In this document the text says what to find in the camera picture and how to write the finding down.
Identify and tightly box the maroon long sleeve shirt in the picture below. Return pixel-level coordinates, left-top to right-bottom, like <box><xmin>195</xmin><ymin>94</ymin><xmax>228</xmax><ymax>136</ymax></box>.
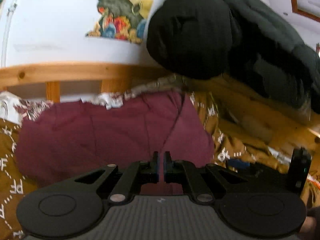
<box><xmin>15</xmin><ymin>90</ymin><xmax>214</xmax><ymax>186</ymax></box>

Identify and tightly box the brown PF patterned blanket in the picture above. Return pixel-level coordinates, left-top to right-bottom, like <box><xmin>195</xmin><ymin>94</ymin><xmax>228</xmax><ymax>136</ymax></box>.
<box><xmin>0</xmin><ymin>74</ymin><xmax>320</xmax><ymax>240</ymax></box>

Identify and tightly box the white floral bed sheet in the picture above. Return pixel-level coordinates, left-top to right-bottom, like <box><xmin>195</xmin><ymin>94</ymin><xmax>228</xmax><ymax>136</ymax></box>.
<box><xmin>1</xmin><ymin>74</ymin><xmax>185</xmax><ymax>126</ymax></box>

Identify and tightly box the black puffy jacket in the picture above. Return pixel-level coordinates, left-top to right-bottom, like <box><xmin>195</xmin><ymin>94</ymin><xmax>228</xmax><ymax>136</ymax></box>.
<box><xmin>146</xmin><ymin>0</ymin><xmax>319</xmax><ymax>113</ymax></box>

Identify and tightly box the colourful landscape poster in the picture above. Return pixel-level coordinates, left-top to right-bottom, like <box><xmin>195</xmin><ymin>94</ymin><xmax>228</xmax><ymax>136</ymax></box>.
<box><xmin>86</xmin><ymin>0</ymin><xmax>153</xmax><ymax>44</ymax></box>

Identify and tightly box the wooden bed rail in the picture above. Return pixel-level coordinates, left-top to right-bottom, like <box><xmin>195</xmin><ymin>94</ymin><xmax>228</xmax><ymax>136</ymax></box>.
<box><xmin>1</xmin><ymin>62</ymin><xmax>169</xmax><ymax>102</ymax></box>

